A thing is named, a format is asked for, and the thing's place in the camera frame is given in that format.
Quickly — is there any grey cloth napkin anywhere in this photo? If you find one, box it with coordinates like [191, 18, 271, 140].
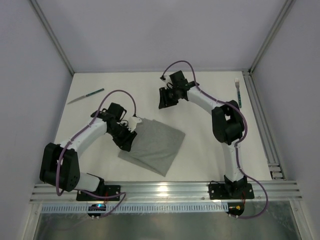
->
[118, 118, 186, 177]

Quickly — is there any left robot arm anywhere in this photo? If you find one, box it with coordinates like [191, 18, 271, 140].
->
[39, 103, 142, 201]

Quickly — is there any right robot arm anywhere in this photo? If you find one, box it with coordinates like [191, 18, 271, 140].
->
[158, 71, 254, 199]

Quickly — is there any left controller board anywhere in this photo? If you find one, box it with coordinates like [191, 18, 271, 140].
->
[87, 203, 107, 220]

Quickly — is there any controller board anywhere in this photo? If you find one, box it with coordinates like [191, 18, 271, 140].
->
[87, 203, 107, 220]
[226, 202, 245, 218]

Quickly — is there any right controller board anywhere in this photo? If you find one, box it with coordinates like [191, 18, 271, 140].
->
[226, 202, 245, 218]

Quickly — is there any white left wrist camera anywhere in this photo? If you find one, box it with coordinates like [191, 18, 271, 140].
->
[127, 116, 142, 132]

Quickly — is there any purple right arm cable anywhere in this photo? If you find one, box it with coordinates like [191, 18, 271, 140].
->
[159, 60, 270, 220]

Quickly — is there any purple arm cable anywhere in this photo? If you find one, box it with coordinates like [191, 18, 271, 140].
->
[55, 89, 128, 220]
[159, 60, 270, 220]

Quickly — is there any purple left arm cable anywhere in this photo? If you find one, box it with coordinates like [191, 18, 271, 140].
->
[55, 89, 128, 220]

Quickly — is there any knife with green handle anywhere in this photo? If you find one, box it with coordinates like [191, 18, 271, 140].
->
[67, 88, 105, 105]

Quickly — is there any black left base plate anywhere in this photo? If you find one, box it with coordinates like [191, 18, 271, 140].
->
[76, 184, 121, 202]

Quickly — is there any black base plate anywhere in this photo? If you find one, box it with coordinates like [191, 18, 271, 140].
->
[76, 184, 121, 202]
[208, 181, 255, 200]

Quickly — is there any fork with green handle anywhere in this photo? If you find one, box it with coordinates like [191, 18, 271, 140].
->
[234, 78, 242, 108]

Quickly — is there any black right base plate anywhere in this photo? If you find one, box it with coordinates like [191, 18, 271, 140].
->
[208, 181, 255, 200]

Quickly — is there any slotted grey cable duct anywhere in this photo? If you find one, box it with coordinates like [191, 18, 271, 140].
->
[41, 202, 228, 214]

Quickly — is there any aluminium right side rail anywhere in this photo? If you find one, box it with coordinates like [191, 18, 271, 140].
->
[242, 70, 287, 181]

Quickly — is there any aluminium rail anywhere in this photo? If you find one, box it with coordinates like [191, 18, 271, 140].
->
[242, 70, 287, 181]
[29, 180, 303, 203]

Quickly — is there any right corner frame post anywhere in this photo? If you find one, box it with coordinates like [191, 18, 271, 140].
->
[248, 0, 296, 75]

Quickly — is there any corner frame post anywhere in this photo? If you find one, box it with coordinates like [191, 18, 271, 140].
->
[248, 0, 296, 75]
[28, 0, 75, 76]

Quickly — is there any aluminium front rail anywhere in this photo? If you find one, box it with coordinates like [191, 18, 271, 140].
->
[29, 180, 303, 203]

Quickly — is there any left corner frame post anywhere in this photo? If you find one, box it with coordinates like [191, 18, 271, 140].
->
[28, 0, 75, 76]

